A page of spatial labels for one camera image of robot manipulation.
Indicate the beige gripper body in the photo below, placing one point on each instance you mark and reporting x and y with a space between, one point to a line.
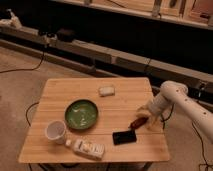
149 112

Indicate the white plastic bottle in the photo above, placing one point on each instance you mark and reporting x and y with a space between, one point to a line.
86 148

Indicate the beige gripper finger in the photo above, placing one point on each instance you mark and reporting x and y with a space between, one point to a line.
142 111
151 122

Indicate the white sponge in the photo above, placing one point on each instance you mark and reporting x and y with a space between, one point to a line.
106 91

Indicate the black box on ledge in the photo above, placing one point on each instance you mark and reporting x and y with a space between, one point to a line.
65 35

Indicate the black rectangular sponge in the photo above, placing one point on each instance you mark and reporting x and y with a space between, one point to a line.
124 137

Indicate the white cup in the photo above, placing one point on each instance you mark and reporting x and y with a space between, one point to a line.
56 132

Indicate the red pepper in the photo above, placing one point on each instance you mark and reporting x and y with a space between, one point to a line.
138 122

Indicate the white object on ledge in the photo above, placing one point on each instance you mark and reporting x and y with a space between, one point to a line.
13 21

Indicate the green plate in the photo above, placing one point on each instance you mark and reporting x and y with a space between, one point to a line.
81 114

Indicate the wooden table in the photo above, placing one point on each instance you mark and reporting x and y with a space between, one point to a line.
117 100

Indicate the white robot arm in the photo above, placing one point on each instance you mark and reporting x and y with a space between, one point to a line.
177 93

